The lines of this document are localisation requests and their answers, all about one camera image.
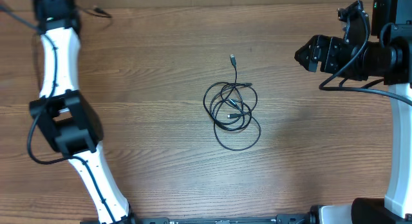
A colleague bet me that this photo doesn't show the thin black USB cable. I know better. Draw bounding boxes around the thin black USB cable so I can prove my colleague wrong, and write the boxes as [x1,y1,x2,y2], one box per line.
[202,53,262,152]

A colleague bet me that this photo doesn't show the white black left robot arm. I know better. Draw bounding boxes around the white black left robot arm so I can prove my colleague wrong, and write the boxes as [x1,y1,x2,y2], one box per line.
[29,0,136,223]

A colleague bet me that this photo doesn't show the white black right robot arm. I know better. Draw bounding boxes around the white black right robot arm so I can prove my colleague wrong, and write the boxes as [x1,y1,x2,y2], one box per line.
[294,0,411,224]

